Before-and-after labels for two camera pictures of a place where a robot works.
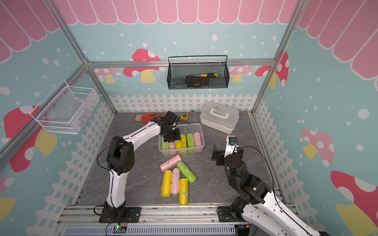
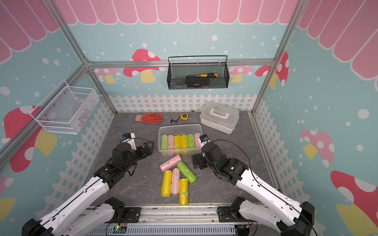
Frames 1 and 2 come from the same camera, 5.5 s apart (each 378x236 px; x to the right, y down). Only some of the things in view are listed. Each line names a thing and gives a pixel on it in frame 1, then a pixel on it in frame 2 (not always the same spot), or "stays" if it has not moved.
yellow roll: x=166 y=187 stays
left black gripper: x=177 y=136 to x=144 y=154
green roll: x=186 y=171 stays
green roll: x=165 y=145 stays
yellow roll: x=183 y=191 stays
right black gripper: x=221 y=156 to x=200 y=163
